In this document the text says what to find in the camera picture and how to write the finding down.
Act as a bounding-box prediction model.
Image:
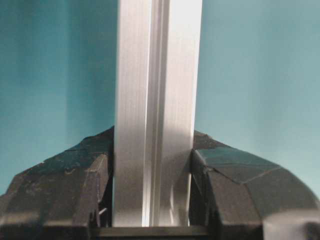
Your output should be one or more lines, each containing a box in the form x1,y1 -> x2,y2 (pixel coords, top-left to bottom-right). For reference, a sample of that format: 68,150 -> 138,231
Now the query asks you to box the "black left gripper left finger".
0,128 -> 114,240

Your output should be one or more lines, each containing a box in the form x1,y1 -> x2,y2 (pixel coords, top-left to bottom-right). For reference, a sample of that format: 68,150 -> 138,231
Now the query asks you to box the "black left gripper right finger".
189,132 -> 320,240

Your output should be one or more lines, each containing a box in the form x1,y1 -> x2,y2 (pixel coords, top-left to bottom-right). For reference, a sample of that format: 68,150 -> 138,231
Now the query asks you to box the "silver aluminium extrusion rail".
112,0 -> 203,227

